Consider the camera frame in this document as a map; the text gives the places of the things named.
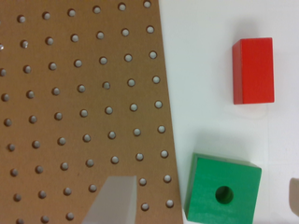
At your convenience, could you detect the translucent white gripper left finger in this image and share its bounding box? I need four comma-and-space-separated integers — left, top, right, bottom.
81, 176, 137, 224

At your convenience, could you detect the red rectangular wooden block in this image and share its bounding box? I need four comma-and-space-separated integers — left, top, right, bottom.
233, 37, 275, 105

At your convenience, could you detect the brown perforated pegboard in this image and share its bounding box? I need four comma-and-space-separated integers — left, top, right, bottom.
0, 0, 183, 224

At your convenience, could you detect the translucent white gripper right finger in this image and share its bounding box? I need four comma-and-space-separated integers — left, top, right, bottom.
289, 178, 299, 215

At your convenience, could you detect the green wooden block with hole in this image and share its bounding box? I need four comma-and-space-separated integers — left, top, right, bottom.
184, 153, 262, 224

